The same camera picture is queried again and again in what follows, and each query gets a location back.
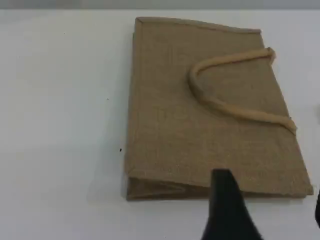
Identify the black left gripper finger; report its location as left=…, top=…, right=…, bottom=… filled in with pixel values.
left=201, top=168, right=262, bottom=240
left=313, top=187, right=320, bottom=223

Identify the brown burlap tote bag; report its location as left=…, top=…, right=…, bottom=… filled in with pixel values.
left=124, top=16, right=315, bottom=201

